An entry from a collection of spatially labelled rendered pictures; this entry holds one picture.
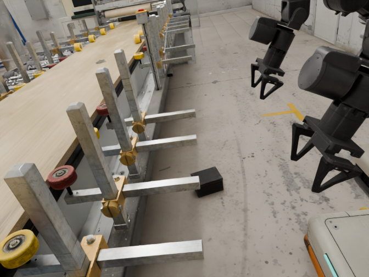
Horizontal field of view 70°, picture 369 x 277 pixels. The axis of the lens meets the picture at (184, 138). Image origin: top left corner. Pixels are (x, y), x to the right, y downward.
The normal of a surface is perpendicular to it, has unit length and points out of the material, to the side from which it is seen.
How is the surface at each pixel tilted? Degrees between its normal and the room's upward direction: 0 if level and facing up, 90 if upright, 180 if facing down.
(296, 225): 0
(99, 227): 0
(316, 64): 63
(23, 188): 90
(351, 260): 0
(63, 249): 90
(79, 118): 90
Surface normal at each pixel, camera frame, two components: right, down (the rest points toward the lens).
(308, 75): -0.95, -0.27
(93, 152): -0.01, 0.52
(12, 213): -0.16, -0.84
